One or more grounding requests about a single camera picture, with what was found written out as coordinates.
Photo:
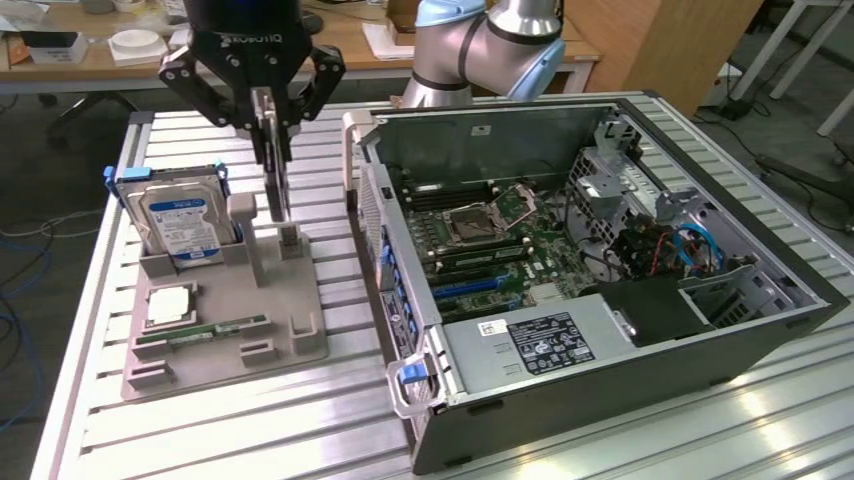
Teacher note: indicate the white table frame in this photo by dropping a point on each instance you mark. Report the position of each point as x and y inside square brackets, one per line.
[765, 50]

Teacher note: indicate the black power adapter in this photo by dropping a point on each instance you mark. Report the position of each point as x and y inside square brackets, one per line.
[735, 110]

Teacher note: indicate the green RAM stick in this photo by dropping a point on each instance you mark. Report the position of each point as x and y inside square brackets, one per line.
[226, 327]

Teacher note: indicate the hard disk in blue carrier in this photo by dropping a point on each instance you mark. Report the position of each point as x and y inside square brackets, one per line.
[176, 220]

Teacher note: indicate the silver CPU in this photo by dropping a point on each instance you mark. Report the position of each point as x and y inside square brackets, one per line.
[168, 305]

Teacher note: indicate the grey power supply unit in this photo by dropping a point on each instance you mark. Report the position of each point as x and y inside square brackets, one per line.
[480, 360]

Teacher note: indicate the metal disk bay cage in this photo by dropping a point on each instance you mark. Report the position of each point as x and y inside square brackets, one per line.
[600, 192]

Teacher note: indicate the black lamp base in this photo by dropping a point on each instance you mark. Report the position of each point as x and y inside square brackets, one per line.
[317, 24]

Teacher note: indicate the wooden cabinet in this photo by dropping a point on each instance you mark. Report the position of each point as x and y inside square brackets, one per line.
[667, 55]

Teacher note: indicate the wooden desk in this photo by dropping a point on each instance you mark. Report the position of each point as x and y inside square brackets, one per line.
[86, 72]

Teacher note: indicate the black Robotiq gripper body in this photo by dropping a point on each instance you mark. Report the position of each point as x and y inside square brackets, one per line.
[249, 55]

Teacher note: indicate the black chair base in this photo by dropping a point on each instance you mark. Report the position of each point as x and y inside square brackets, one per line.
[56, 135]
[810, 172]

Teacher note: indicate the silver chipset heatsink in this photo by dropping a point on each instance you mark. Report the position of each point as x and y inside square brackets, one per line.
[545, 295]

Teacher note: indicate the black open PC case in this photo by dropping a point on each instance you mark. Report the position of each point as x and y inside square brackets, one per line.
[600, 415]

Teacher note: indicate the white square plastic holder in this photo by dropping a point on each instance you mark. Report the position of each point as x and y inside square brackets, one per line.
[140, 52]

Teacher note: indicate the silver socket cover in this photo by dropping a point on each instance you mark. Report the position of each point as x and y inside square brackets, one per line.
[520, 188]

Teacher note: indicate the stack of white papers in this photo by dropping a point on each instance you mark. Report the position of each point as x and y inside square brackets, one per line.
[389, 47]

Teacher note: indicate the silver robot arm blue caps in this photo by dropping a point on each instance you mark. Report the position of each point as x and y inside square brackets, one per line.
[460, 45]

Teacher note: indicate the white box black lid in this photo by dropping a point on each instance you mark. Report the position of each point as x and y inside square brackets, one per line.
[56, 54]

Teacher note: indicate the grey parts rack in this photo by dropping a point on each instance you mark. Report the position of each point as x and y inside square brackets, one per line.
[220, 300]

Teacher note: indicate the low-profile GPU card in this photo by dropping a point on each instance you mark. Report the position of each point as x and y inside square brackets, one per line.
[276, 195]

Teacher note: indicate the grey cup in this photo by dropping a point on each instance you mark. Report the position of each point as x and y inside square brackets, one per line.
[97, 6]

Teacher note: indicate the grey metal bay bracket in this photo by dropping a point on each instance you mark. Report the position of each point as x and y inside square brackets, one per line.
[733, 300]

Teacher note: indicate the white labelled box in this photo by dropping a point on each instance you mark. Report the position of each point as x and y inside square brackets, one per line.
[178, 39]

